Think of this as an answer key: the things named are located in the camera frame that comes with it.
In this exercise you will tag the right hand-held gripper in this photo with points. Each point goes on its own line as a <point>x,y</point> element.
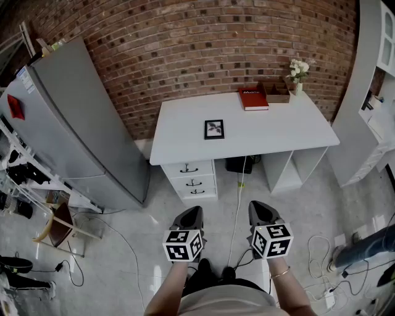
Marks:
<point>273,243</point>

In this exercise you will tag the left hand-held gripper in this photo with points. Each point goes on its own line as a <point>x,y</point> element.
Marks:
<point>182,251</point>

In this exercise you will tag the black picture frame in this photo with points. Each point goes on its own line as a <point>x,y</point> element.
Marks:
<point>214,129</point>

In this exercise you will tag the person's left forearm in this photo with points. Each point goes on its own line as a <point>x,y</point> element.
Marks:
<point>166,290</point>

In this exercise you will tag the person's right forearm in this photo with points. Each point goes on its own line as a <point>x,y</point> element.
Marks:
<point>290,293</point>

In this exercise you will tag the white drawer with black handle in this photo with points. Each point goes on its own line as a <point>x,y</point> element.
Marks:
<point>197,165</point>
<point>203,195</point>
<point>200,179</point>

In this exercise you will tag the black box under desk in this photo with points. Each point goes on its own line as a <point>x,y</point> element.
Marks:
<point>236,165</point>

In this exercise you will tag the white desk with drawers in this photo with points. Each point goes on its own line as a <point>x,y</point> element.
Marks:
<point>262,132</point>

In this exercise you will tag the person's black trousers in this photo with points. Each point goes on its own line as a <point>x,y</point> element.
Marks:
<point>200,284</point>

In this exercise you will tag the yellow floor tag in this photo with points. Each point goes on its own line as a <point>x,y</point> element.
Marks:
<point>241,184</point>

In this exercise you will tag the person's beige top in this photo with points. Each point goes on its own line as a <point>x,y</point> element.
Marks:
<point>228,301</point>

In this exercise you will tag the white power strip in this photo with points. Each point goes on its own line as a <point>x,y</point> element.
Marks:
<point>330,301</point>

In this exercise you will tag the black power adapter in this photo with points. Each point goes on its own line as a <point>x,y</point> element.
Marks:
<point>58,267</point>

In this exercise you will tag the wooden chair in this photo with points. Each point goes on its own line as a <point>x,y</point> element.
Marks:
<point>60,225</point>

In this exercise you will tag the white tall cabinet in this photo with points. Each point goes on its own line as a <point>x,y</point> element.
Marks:
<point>355,123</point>

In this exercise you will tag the brown wooden organizer box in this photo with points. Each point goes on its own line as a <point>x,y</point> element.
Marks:
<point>277,98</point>

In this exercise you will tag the red hardcover book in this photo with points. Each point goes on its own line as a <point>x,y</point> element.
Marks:
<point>253,99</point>

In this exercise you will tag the pale green vase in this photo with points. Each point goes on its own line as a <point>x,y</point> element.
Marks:
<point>298,89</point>

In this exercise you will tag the grey refrigerator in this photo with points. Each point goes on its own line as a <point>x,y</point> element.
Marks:
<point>77,129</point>

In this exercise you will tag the black round pot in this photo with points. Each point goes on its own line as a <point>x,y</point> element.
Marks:
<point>24,210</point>

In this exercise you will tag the black round stool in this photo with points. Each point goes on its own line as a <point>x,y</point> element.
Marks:
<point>15,264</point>

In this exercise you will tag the black clothes on rack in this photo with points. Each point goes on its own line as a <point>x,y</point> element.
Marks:
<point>27,174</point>

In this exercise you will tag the white flower bouquet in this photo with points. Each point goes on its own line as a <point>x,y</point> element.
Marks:
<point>298,69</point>

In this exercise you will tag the white shelf rack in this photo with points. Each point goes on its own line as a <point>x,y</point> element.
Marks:
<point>18,154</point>

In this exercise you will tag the red paper fridge magnet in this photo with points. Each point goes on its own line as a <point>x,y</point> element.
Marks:
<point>15,106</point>

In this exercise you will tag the white fridge label sticker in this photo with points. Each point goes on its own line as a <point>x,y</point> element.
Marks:
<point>27,81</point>

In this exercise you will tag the green packet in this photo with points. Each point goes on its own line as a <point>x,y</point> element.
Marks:
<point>57,45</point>

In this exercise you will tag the white metal table leg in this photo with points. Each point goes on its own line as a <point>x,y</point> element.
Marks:
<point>26,37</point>

